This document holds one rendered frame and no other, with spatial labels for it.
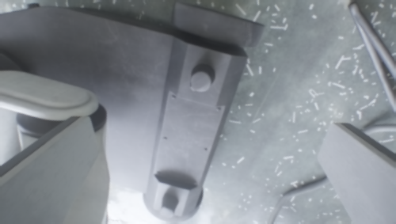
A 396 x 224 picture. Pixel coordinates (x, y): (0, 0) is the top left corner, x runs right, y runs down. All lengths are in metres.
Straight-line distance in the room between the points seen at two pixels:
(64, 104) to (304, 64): 0.57
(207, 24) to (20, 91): 0.33
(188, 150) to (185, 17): 0.29
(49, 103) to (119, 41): 0.18
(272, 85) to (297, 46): 0.12
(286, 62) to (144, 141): 0.44
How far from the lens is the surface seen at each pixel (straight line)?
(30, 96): 0.42
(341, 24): 0.66
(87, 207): 0.27
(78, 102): 0.40
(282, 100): 0.66
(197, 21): 0.39
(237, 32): 0.40
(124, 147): 0.57
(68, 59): 0.54
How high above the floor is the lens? 0.59
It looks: 64 degrees down
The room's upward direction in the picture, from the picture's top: 165 degrees counter-clockwise
